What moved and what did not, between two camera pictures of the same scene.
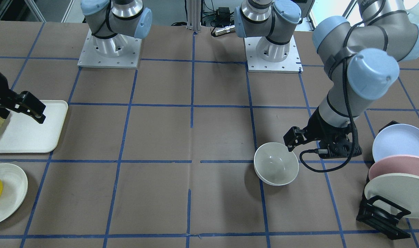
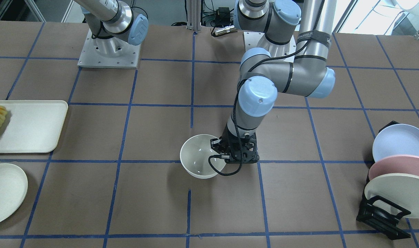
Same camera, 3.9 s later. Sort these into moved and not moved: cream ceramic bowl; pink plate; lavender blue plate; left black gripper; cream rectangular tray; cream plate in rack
Moved: cream ceramic bowl; left black gripper
Not moved: cream plate in rack; lavender blue plate; cream rectangular tray; pink plate
